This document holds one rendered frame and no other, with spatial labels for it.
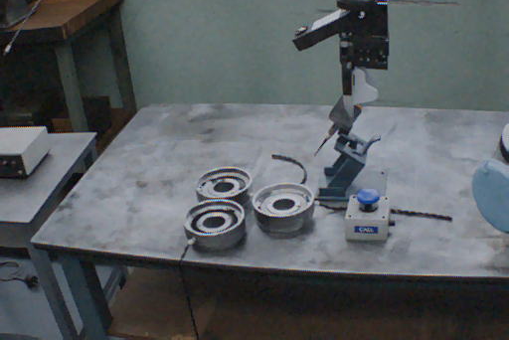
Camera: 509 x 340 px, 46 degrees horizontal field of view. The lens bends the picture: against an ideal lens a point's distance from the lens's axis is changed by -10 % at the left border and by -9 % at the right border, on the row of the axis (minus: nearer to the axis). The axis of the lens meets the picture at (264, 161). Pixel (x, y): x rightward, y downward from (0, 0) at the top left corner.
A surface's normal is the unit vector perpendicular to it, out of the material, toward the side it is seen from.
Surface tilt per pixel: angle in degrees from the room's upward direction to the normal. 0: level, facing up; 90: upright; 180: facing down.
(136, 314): 0
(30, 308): 0
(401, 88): 90
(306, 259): 0
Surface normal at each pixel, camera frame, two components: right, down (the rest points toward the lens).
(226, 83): -0.23, 0.50
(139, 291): -0.10, -0.87
